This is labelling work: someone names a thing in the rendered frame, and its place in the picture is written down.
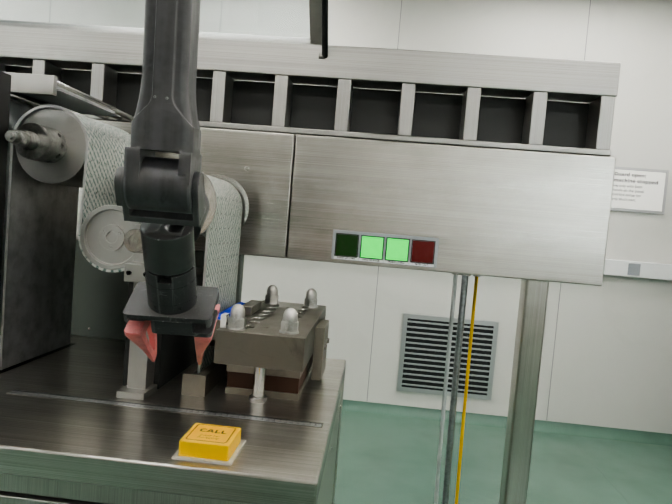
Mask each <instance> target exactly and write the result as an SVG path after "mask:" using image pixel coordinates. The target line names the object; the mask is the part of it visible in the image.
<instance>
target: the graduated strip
mask: <svg viewBox="0 0 672 504"><path fill-rule="evenodd" d="M7 394H16V395H25V396H34V397H43V398H52V399H61V400H70V401H80V402H89V403H98V404H107V405H116V406H125V407H134V408H143V409H153V410H162V411H171V412H180V413H189V414H198V415H207V416H216V417H225V418H235V419H244V420H253V421H262V422H271V423H280V424H289V425H298V426H308V427H317V428H322V427H323V423H318V422H309V421H299V420H290V419H281V418H272V417H263V416H253V415H244V414H235V413H226V412H217V411H208V410H198V409H189V408H180V407H171V406H162V405H153V404H143V403H134V402H125V401H116V400H107V399H97V398H88V397H79V396H70V395H61V394H52V393H42V392H33V391H24V390H15V389H14V390H12V391H10V392H7Z"/></svg>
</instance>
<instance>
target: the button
mask: <svg viewBox="0 0 672 504"><path fill-rule="evenodd" d="M240 440H241V428H238V427H229V426H219V425H210V424H201V423H195V425H194V426H193V427H192V428H191V429H190V430H189V431H188V432H187V433H186V434H185V435H184V436H183V438H182V439H181V440H180V441H179V454H178V455H179V456H186V457H195V458H203V459H212V460H221V461H229V459H230V458H231V456H232V454H233V453H234V451H235V450H236V448H237V447H238V445H239V443H240Z"/></svg>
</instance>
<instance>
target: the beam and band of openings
mask: <svg viewBox="0 0 672 504"><path fill-rule="evenodd" d="M143 40H144V34H135V33H118V32H101V31H85V30H68V29H51V28H35V27H18V26H1V25H0V71H2V72H12V73H27V74H42V75H54V76H56V77H57V81H59V82H61V83H64V84H66V85H68V86H70V87H72V88H75V89H77V90H79V91H81V92H83V93H86V94H88V95H90V96H92V97H94V98H96V99H99V100H101V101H103V102H105V103H107V104H110V105H112V106H114V107H116V108H118V109H121V110H123V111H125V112H127V113H129V114H132V115H134V116H135V112H136V108H137V104H138V100H139V94H140V88H141V79H142V63H143ZM319 53H322V45H318V44H301V43H285V42H268V41H251V40H235V39H218V38H201V37H199V42H198V60H197V79H196V103H197V113H198V121H199V126H200V127H204V128H218V129H232V130H246V131H260V132H273V133H287V134H295V135H297V134H301V135H315V136H329V137H343V138H357V139H371V140H385V141H399V142H412V143H426V144H440V145H454V146H468V147H482V148H496V149H510V150H524V151H538V152H552V153H566V154H580V155H593V156H607V157H609V156H611V150H610V144H611V135H612V126H613V116H614V107H615V97H617V95H618V87H619V77H620V68H621V63H618V62H601V61H585V60H568V59H551V58H535V57H518V56H501V55H485V54H468V53H451V52H435V51H418V50H401V49H385V48H368V47H351V46H335V45H328V57H327V58H325V59H319ZM8 65H11V66H8ZM24 66H27V67H24ZM69 69H73V70H69ZM85 70H88V71H85ZM118 72H119V73H118ZM131 73H134V74H131ZM207 78H210V79H207ZM238 80H241V81H238ZM253 81H256V82H253ZM268 82H272V83H268ZM299 84H302V85H299ZM314 85H318V86H314ZM330 86H333V87H330ZM360 88H364V89H360ZM376 89H379V90H376ZM391 90H394V91H391ZM422 92H425V93H422ZM437 93H440V94H437ZM452 94H455V95H452ZM483 96H486V97H483ZM498 97H501V98H498ZM513 98H517V99H513ZM559 101H563V102H559ZM575 102H578V103H575Z"/></svg>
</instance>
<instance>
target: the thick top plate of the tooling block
mask: <svg viewBox="0 0 672 504"><path fill-rule="evenodd" d="M264 301H265V300H262V301H261V309H259V310H258V311H257V312H255V313H254V314H252V315H245V317H246V318H247V319H246V327H247V329H246V330H229V329H227V327H226V328H218V329H217V330H216V336H215V350H214V363H218V364H227V365H237V366H247V367H257V368H266V369H276V370H286V371H296V372H303V370H304V368H305V366H306V364H307V362H308V360H309V358H310V356H311V354H312V353H313V351H314V339H315V327H316V326H317V324H318V323H319V321H320V319H325V316H326V306H322V305H317V306H318V308H306V307H303V305H304V304H301V303H290V302H280V301H278V302H279V304H265V303H264ZM288 308H293V309H295V310H296V312H297V314H298V320H297V321H298V322H299V325H298V331H299V334H294V335H290V334H283V333H280V332H279V330H280V329H281V321H282V320H283V314H284V312H285V310H286V309H288Z"/></svg>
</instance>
